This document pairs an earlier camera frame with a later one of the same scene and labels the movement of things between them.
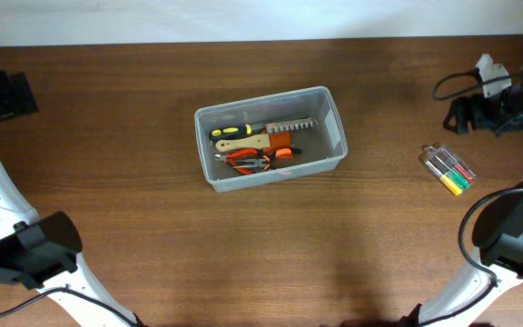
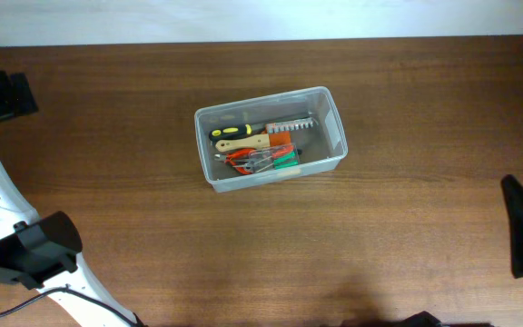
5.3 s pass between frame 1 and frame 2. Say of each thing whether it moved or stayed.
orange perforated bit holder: stayed
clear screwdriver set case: moved
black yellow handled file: stayed
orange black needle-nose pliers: stayed
